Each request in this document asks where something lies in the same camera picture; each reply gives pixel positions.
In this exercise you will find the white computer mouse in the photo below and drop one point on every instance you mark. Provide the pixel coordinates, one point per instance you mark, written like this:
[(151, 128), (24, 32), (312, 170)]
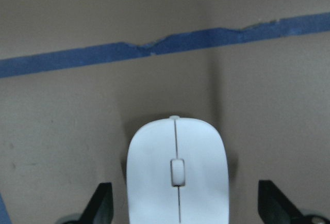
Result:
[(177, 172)]

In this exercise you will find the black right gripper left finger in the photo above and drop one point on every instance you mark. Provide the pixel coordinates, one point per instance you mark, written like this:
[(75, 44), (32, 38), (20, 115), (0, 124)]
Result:
[(100, 207)]

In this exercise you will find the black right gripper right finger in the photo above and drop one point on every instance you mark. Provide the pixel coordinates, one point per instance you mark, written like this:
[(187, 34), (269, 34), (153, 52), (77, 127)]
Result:
[(275, 208)]

